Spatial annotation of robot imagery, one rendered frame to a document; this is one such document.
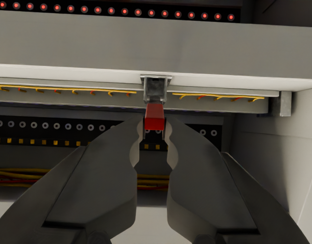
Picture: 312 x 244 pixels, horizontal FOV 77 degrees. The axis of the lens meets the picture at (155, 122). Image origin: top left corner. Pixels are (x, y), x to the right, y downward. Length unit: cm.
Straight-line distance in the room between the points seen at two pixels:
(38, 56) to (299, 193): 29
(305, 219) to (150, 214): 17
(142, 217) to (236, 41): 20
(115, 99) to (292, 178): 22
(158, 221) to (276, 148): 17
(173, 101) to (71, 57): 12
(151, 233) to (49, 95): 20
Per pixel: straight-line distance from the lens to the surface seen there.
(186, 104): 24
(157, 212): 24
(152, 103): 16
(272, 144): 30
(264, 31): 20
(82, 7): 36
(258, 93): 24
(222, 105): 25
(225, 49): 18
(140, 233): 25
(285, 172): 29
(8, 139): 44
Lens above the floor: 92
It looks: 18 degrees up
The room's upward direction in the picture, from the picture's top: 177 degrees counter-clockwise
